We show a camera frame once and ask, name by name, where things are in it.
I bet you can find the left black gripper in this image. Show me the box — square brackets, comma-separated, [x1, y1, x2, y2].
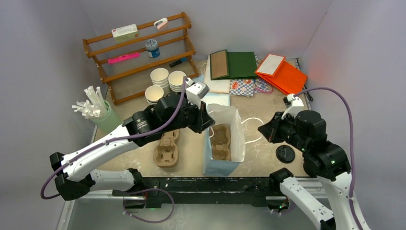
[163, 98, 215, 134]

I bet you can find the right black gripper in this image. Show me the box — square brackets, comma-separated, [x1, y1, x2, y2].
[258, 111, 309, 151]

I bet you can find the light blue paper bag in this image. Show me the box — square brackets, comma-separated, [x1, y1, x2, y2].
[203, 104, 260, 177]

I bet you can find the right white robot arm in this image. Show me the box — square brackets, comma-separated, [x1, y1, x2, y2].
[258, 110, 369, 230]

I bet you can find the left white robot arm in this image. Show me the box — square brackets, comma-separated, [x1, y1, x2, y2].
[50, 93, 215, 201]

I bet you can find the black coffee cup lid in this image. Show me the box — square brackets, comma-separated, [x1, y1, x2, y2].
[276, 145, 295, 164]

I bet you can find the cream kraft paper bag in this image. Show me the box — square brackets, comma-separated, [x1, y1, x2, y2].
[201, 57, 230, 94]

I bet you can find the checkered patterned paper bag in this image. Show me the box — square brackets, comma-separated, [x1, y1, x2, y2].
[229, 79, 273, 97]

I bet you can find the brown pulp cup carrier stack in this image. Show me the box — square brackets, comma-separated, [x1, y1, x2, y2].
[153, 129, 180, 168]

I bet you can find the back right paper cup stack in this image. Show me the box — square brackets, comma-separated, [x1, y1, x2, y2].
[168, 70, 186, 92]

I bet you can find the orange paper bag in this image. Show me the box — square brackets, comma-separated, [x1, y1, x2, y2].
[255, 54, 307, 95]

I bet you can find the green paper bag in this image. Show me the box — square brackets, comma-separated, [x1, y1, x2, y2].
[209, 49, 257, 80]

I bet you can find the back left paper cup stack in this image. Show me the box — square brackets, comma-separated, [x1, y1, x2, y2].
[150, 68, 170, 96]

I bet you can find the black blue marker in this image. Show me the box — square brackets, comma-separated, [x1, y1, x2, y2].
[169, 57, 187, 68]

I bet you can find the blue white jar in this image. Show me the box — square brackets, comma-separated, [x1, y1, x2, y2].
[145, 39, 160, 58]

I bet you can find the green straw holder cup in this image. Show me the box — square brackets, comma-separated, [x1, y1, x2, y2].
[90, 101, 123, 134]

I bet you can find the wooden shelf rack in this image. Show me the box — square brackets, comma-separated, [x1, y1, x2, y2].
[82, 11, 200, 106]

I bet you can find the white pink clip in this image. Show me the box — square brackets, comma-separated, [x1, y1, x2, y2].
[154, 18, 168, 31]

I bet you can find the white wrapped straws bundle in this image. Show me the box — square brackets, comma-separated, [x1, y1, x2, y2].
[71, 86, 108, 119]

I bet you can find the pink highlighter marker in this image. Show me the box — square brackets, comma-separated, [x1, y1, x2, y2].
[108, 52, 140, 65]

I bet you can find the white green box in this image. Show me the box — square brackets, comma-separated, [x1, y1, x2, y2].
[111, 24, 139, 43]

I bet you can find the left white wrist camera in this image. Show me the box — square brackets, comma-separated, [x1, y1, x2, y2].
[185, 78, 210, 109]

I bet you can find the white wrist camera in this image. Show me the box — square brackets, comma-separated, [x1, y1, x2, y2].
[185, 78, 210, 109]
[282, 94, 304, 119]

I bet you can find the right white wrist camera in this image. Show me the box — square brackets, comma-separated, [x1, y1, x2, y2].
[282, 94, 304, 119]

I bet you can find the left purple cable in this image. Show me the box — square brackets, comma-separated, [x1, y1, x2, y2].
[40, 76, 188, 200]

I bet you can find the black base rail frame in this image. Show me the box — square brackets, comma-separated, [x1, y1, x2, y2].
[113, 169, 290, 212]

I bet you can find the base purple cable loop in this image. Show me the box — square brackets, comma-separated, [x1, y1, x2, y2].
[122, 187, 175, 224]

